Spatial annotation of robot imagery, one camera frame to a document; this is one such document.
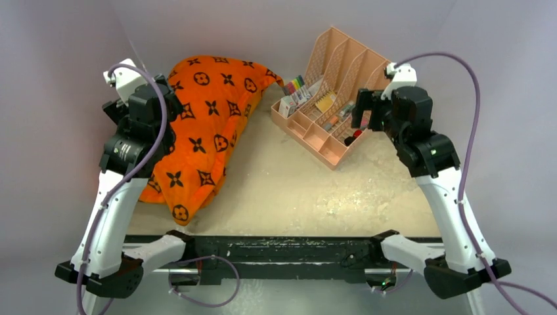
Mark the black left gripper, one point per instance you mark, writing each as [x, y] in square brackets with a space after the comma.
[121, 114]

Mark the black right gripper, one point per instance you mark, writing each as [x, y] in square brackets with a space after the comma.
[368, 100]

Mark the orange patterned pillowcase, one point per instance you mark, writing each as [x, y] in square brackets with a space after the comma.
[218, 96]

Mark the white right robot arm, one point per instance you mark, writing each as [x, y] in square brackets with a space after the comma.
[466, 262]

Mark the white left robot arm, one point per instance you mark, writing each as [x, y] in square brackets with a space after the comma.
[100, 265]

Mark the red black round object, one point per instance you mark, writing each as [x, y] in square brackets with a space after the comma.
[350, 139]

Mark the yellow notepad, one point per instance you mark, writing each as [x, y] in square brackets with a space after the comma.
[326, 101]

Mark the pink desk file organizer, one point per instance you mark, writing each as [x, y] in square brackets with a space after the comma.
[341, 64]

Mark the set of coloured markers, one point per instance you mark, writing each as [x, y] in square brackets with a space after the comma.
[297, 90]

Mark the small white red box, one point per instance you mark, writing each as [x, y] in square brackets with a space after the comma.
[287, 106]

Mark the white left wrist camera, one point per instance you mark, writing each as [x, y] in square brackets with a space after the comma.
[125, 81]

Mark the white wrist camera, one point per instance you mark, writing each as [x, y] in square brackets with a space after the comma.
[125, 81]
[399, 75]

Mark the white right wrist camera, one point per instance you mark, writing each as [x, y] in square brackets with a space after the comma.
[399, 75]

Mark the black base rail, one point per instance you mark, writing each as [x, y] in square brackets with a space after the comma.
[280, 258]

